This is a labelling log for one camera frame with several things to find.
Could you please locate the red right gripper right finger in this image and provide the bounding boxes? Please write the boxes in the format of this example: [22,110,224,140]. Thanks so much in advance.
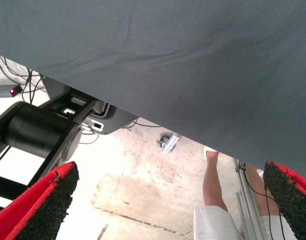
[262,160,306,240]

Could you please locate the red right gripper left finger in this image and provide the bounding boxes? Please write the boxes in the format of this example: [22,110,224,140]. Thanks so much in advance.
[0,161,80,240]

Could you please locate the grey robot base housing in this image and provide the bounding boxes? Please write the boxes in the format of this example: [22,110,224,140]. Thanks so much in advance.
[40,74,140,136]

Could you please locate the person bare leg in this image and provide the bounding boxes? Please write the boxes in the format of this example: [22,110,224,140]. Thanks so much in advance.
[202,151,229,212]
[245,163,284,218]

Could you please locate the white shorts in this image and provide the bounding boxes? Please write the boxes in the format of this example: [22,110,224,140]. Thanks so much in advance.
[192,204,298,240]

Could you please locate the small box with red light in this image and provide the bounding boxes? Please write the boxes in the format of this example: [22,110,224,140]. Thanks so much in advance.
[9,84,23,97]

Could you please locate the short aluminium profile piece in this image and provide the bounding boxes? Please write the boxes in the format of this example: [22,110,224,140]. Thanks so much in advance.
[160,132,181,155]

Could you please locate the grey caster wheel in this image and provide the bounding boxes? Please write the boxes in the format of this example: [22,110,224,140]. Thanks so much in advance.
[156,136,170,150]

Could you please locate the dark grey table cloth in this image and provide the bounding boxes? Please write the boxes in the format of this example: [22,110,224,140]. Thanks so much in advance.
[0,0,306,176]

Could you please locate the aluminium frame post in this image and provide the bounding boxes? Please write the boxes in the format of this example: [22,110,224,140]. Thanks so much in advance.
[232,158,266,240]

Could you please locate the black frame with cylinder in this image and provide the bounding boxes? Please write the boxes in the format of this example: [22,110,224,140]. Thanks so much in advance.
[0,86,101,216]

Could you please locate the black floor cable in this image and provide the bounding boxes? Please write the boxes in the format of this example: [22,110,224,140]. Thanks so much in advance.
[120,118,164,129]
[20,68,48,104]
[0,54,30,81]

